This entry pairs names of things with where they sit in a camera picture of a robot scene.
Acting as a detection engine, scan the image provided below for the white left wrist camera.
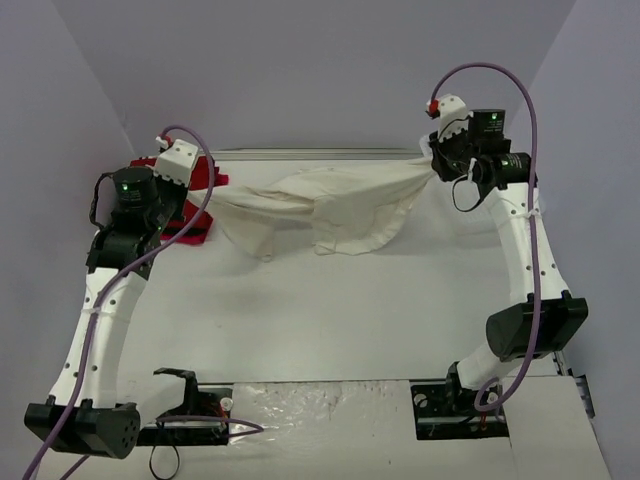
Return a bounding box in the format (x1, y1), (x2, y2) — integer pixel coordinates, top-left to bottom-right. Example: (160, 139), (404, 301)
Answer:
(152, 139), (199, 188)

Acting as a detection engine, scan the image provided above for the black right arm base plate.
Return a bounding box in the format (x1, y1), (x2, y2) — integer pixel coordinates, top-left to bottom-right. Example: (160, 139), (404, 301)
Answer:
(410, 380), (509, 441)

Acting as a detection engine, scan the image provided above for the dark red folded t-shirt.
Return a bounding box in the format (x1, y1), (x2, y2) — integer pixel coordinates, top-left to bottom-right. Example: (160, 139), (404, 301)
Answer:
(129, 155), (230, 236)

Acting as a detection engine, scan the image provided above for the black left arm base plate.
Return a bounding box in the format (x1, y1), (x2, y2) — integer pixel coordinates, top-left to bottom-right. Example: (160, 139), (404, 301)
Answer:
(136, 385), (233, 447)

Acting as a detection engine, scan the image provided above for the white t-shirt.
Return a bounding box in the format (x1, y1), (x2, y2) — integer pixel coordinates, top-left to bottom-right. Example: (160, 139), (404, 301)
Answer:
(206, 138), (436, 258)

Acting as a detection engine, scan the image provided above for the white foam board front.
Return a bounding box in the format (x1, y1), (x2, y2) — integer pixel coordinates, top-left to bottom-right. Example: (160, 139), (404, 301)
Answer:
(39, 377), (609, 479)

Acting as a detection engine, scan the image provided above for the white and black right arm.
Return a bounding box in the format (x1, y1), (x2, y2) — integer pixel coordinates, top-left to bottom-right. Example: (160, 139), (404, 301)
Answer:
(426, 97), (589, 413)

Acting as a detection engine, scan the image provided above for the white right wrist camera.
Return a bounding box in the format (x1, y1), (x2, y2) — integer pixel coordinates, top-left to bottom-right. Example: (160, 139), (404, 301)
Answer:
(426, 94), (471, 141)

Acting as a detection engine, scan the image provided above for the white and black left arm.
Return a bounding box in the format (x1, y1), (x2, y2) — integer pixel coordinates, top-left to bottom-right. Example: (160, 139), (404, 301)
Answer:
(24, 166), (191, 459)

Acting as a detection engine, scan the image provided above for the thin black cable loop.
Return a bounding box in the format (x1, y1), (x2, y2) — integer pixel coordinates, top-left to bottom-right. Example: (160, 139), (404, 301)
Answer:
(149, 424), (182, 480)

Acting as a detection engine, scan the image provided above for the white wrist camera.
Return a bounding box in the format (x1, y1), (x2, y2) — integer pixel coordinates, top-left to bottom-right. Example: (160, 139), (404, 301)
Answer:
(426, 94), (471, 141)
(152, 139), (199, 188)

